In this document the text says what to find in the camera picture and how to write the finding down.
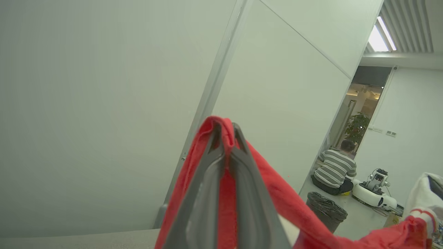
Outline white wheeled robot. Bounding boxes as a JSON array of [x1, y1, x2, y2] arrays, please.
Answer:
[[352, 168, 399, 210]]

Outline black trash bin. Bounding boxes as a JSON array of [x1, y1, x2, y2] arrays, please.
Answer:
[[306, 192, 349, 233]]

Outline grey double partition post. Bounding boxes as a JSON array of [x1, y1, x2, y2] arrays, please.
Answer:
[[152, 0, 250, 230]]

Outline red jersey white sleeves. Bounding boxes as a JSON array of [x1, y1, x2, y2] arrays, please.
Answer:
[[154, 116, 443, 249]]

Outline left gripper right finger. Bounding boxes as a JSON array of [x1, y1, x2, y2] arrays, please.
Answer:
[[228, 122, 291, 249]]

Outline green potted plant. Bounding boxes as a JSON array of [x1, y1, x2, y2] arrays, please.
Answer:
[[344, 113, 371, 146]]

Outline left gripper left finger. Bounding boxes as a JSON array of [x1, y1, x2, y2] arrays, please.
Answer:
[[162, 122, 227, 249]]

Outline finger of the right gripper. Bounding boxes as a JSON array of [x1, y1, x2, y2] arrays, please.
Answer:
[[428, 175, 443, 202]]

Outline ceiling light panel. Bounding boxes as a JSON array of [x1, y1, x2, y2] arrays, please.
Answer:
[[367, 16, 398, 53]]

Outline seated person striped shirt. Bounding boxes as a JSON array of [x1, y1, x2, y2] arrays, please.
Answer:
[[310, 139, 358, 196]]

